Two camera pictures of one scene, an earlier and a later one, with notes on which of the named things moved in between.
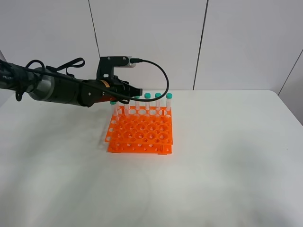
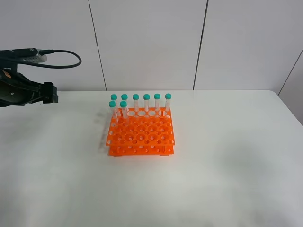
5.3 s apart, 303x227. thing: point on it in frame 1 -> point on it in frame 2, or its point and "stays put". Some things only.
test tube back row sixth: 169,96 stays put
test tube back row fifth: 157,102 stays put
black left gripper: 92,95 -> 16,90
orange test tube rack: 140,129 stays put
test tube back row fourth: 147,95 stays put
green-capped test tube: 118,105 -> 123,104
